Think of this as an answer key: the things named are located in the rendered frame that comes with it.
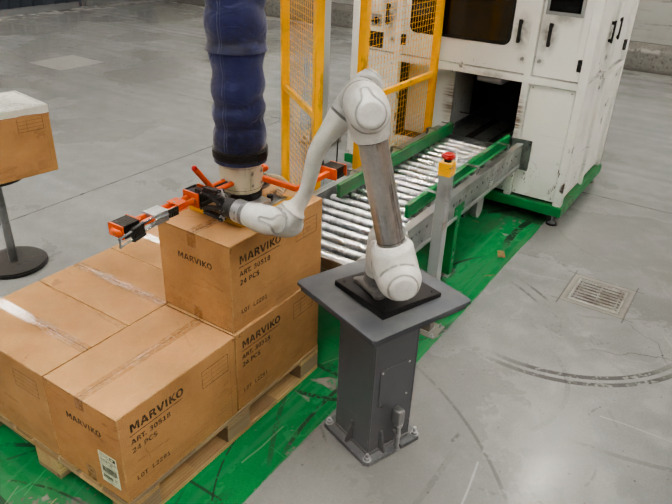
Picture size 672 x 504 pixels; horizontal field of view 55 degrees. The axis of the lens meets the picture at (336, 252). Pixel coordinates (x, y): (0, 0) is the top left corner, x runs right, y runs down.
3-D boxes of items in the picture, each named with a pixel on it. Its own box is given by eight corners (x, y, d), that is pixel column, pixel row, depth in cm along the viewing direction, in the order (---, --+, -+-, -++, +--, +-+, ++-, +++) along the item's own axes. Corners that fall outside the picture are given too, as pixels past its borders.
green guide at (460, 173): (505, 144, 482) (507, 133, 478) (519, 147, 477) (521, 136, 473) (403, 217, 363) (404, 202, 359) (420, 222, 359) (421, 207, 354)
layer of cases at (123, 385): (175, 283, 371) (169, 220, 352) (317, 344, 324) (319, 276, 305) (-26, 396, 283) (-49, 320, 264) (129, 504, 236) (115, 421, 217)
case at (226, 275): (256, 250, 326) (254, 176, 307) (320, 275, 306) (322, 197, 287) (165, 301, 282) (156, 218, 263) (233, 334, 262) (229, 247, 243)
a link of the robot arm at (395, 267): (416, 276, 244) (430, 305, 224) (374, 286, 244) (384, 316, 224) (382, 73, 210) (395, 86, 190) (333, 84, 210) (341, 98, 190)
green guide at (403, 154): (440, 130, 507) (441, 119, 503) (452, 133, 503) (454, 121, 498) (325, 194, 389) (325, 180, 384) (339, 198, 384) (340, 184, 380)
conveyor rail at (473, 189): (513, 166, 485) (517, 142, 476) (519, 167, 483) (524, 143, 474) (346, 299, 314) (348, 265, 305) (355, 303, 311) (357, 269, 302)
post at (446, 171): (424, 323, 369) (444, 158, 322) (435, 327, 366) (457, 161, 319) (418, 329, 364) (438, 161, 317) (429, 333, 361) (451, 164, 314)
